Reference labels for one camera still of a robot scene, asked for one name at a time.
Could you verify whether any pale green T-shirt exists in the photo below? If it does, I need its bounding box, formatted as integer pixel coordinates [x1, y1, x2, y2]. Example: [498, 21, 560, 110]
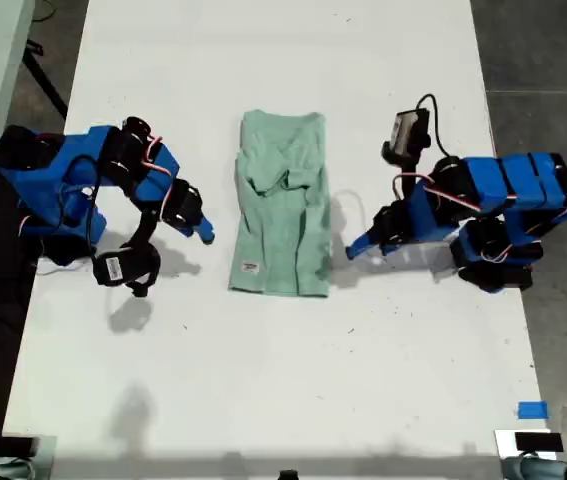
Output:
[227, 109, 333, 300]

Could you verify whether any black tripod leg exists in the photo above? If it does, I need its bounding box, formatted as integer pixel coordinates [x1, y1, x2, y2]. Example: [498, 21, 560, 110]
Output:
[21, 40, 69, 120]

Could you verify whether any short blue tape patch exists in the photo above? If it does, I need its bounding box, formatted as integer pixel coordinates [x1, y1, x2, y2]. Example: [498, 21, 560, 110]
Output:
[517, 401, 549, 420]

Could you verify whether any small black box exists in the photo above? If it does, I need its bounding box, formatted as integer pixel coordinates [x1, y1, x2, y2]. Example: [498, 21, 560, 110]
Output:
[514, 432, 564, 453]
[0, 436, 39, 459]

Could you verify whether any gripper camera stalk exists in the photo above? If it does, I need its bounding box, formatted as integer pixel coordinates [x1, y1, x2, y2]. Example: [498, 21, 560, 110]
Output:
[381, 142, 427, 201]
[130, 209, 159, 249]

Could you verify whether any gripper camera cable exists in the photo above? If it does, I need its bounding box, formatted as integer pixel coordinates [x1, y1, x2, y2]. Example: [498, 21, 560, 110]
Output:
[60, 154, 103, 261]
[415, 93, 464, 161]

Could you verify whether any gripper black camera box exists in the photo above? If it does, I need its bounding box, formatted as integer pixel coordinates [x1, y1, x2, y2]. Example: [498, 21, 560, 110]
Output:
[392, 109, 432, 159]
[91, 242, 162, 297]

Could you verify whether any green cable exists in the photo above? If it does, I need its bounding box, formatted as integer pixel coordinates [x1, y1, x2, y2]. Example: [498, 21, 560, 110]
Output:
[31, 0, 57, 24]

